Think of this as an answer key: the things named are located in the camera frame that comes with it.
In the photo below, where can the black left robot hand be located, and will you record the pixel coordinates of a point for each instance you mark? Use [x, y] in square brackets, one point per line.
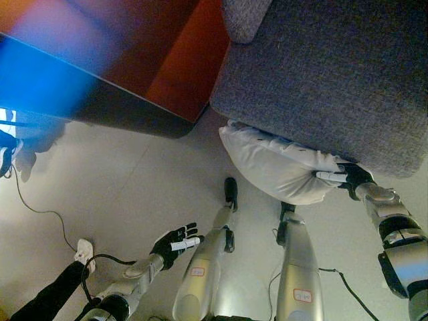
[168, 244]

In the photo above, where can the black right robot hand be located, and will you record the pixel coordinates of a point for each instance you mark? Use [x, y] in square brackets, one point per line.
[356, 176]

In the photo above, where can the white pillow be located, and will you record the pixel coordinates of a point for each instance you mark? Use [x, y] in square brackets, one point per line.
[267, 167]

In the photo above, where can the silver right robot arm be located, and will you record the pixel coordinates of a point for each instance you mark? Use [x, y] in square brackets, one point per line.
[398, 240]

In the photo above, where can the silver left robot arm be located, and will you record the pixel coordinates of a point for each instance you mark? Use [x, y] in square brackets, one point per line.
[133, 284]

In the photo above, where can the white red-bordered sticker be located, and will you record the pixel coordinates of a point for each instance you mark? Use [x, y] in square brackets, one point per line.
[303, 295]
[197, 271]

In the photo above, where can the silver left robot leg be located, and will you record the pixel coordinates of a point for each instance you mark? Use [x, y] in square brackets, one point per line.
[200, 284]

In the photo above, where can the silver robot leg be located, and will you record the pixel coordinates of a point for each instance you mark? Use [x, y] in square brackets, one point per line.
[299, 267]
[200, 284]

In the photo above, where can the black left robot foot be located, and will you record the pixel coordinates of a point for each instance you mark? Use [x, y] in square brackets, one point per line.
[230, 192]

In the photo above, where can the grey fabric armchair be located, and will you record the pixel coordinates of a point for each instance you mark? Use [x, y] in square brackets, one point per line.
[317, 83]

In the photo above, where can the silver right robot leg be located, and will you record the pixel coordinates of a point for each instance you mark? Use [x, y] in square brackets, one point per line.
[299, 267]

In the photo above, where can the person leg black trousers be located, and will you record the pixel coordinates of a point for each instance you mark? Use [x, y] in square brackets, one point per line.
[50, 297]

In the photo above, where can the black and white shoe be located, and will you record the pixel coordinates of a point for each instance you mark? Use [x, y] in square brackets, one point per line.
[7, 150]

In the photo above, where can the glossy brown wooden desk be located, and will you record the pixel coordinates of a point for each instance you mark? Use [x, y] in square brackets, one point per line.
[133, 50]

